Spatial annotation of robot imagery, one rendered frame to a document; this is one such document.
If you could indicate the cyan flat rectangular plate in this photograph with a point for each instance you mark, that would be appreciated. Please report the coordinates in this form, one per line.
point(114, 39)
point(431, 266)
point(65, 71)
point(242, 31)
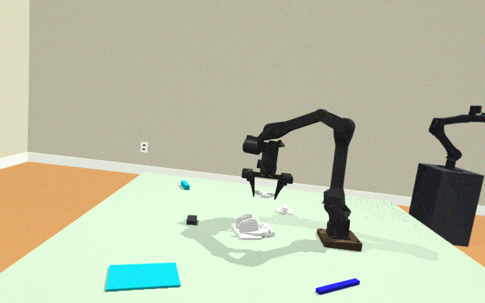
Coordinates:
point(142, 276)

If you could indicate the cyan rectangular block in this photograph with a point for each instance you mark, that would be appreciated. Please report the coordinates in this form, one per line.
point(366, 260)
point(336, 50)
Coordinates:
point(185, 185)

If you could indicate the blue flat bar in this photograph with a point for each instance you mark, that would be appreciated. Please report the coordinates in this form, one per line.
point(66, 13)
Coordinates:
point(337, 286)

